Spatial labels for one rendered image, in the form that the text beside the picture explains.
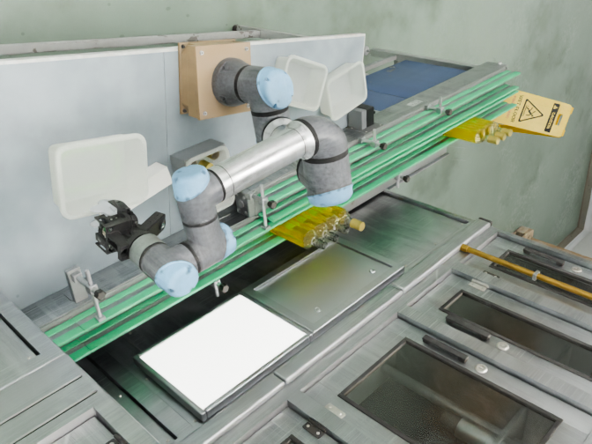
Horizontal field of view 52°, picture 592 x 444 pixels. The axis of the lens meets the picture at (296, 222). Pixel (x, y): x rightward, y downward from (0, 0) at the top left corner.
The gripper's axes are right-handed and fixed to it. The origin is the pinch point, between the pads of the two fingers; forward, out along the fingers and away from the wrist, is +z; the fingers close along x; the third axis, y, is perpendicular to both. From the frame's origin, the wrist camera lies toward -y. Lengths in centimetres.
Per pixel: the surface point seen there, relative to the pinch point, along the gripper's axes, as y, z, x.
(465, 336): -85, -60, 41
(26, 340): 23.1, -5.6, 25.8
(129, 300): -12.9, 11.0, 41.6
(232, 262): -53, 13, 44
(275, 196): -72, 14, 24
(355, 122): -131, 31, 14
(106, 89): -22.5, 38.7, -12.4
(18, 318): 21.1, 3.4, 26.6
